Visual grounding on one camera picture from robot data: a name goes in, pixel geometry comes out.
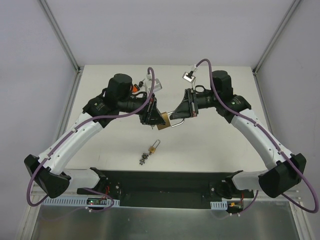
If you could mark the orange padlock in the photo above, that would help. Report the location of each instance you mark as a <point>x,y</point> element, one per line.
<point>135,88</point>

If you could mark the small brass padlock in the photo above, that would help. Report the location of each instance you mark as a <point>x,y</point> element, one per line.
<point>152,149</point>

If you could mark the left aluminium frame post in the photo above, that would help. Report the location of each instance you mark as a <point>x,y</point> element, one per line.
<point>44,5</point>

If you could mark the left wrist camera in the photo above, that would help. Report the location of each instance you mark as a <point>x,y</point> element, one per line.
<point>148,83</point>

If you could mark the left white cable duct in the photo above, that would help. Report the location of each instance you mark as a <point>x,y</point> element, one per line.
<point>66,201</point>

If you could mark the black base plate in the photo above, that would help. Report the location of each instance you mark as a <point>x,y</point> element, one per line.
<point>151,189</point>

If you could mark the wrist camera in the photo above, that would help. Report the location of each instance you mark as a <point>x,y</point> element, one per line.
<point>189,77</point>
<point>148,83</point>

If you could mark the large brass padlock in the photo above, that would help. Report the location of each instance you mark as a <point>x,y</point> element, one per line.
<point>166,117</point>

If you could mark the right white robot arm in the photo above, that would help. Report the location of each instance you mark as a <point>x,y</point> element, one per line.
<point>281,164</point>

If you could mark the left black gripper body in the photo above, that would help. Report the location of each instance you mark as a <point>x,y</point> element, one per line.
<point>150,107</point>

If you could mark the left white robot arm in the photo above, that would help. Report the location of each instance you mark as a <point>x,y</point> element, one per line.
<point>48,169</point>

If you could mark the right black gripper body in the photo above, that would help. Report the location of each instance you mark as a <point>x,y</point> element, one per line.
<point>191,102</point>

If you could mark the aluminium frame post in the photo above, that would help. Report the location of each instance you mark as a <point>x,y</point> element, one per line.
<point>44,5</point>
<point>295,4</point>

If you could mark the right aluminium frame post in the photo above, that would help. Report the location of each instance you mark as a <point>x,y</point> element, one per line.
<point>295,4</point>

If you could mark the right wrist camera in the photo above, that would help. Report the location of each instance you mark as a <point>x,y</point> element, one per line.
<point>189,77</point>

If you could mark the white cable duct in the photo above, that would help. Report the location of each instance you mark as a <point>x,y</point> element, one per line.
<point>219,205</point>
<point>66,201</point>

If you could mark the right white cable duct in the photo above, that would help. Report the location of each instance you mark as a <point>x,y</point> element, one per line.
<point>219,205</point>

